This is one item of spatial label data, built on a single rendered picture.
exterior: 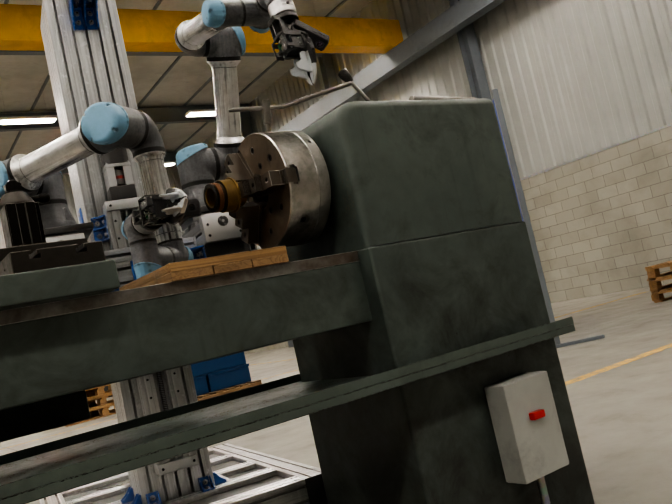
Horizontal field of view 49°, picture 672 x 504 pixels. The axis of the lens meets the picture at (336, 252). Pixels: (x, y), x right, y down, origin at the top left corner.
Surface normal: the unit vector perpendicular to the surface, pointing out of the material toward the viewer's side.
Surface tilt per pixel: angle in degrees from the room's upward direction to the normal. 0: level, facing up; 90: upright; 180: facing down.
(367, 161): 90
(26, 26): 90
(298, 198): 111
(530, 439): 90
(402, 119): 90
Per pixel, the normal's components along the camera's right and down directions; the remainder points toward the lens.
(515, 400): 0.54, -0.19
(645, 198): -0.83, 0.14
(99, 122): -0.28, -0.03
